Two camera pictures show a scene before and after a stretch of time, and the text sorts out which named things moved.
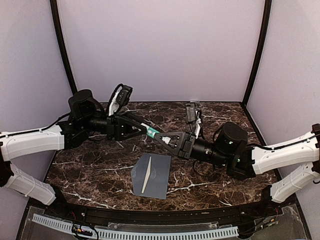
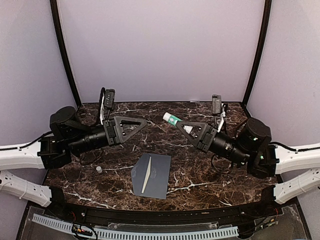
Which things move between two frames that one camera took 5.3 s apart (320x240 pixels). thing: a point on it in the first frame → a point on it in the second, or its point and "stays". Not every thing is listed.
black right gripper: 187,144 → 203,146
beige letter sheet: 147,176 stays
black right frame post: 263,38 stays
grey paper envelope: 157,184 stays
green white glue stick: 150,131 → 171,119
